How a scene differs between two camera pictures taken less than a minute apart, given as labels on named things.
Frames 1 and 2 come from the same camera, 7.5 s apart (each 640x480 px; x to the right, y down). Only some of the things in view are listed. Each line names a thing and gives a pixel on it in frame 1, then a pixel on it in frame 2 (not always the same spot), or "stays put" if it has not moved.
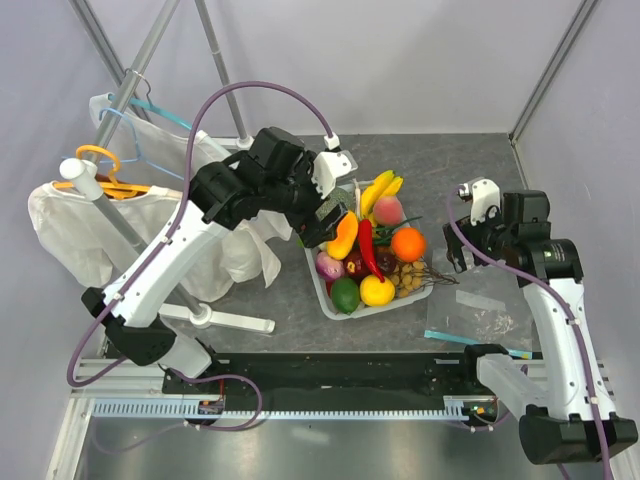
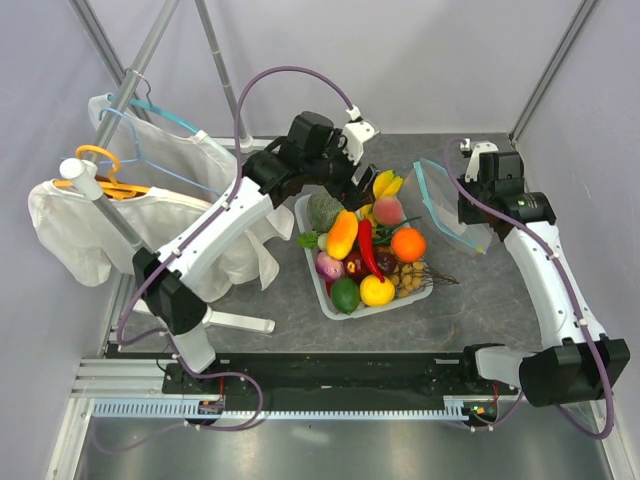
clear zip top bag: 483,305 -> 431,204
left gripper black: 313,232 -> 359,196
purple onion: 329,268 stays put
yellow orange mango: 347,230 stays put
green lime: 345,295 stays put
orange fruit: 408,244 stays put
